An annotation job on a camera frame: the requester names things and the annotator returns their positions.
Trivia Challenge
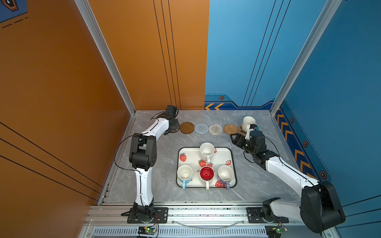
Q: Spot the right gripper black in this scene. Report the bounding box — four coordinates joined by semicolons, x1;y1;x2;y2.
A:
230;133;257;156

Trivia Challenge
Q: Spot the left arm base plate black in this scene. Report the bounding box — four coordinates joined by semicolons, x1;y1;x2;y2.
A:
127;207;168;224

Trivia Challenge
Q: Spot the aluminium front rail frame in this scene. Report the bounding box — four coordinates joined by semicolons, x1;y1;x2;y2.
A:
79;202;341;238

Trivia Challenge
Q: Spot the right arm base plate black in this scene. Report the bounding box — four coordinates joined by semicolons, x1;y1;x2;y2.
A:
246;207;289;224

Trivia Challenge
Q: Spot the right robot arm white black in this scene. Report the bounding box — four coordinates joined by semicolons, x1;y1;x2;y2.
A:
230;131;346;234

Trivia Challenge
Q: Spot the right green circuit board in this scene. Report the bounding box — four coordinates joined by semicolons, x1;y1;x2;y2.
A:
265;226;288;238

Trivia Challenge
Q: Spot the light brown wooden round coaster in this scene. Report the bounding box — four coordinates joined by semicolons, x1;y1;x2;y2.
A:
180;122;194;134

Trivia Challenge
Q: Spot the woven rattan round coaster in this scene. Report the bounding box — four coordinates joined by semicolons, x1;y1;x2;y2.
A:
223;124;239;135

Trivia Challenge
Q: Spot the light blue mug front left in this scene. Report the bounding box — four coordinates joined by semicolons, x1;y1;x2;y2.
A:
177;165;193;189

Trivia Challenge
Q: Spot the paw shaped wooden coaster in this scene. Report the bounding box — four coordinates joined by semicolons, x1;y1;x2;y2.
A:
238;126;247;137

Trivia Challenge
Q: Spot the right aluminium corner post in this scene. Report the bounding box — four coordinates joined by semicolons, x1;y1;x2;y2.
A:
269;0;342;116

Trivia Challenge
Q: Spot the aluminium corner post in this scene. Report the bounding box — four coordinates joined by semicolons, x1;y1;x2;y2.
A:
74;0;136;116
269;0;342;116

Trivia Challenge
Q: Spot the grey woven rope coaster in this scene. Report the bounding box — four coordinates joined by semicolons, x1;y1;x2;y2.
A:
194;123;209;135

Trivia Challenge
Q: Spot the left green circuit board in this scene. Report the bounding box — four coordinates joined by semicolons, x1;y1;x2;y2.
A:
137;226;158;238

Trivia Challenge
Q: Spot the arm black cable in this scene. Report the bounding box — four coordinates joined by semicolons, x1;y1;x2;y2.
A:
114;110;167;172
242;135;316;180

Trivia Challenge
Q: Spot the left aluminium corner post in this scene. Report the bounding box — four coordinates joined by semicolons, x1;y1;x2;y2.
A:
74;0;136;116

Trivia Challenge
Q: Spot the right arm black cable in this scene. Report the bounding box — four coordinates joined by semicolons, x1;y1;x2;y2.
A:
242;135;316;180

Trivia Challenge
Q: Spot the red interior mug front middle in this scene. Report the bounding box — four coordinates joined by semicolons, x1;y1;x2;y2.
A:
199;166;215;190

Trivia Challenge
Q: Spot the green circuit board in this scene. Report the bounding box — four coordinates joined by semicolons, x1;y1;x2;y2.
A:
137;226;158;238
265;226;288;238

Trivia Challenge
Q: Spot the white strawberry tray black rim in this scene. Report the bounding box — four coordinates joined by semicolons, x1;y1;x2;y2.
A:
177;147;237;188

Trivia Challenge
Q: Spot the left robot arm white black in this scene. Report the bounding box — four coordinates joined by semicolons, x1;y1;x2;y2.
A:
129;105;180;222

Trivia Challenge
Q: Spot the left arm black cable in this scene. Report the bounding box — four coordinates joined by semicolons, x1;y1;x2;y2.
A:
114;110;167;172

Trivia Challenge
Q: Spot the white speckled mug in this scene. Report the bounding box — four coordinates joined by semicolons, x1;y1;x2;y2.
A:
199;142;215;164

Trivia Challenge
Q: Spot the purple handled mug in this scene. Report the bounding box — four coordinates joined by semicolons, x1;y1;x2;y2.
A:
218;165;234;190

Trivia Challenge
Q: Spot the clear cable on rail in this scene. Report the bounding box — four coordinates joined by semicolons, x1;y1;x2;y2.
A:
169;219;246;230

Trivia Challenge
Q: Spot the multicolour woven rope coaster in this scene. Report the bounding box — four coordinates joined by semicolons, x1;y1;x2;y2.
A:
208;124;223;136

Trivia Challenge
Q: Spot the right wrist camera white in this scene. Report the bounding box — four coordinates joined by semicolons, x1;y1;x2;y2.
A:
245;124;258;140

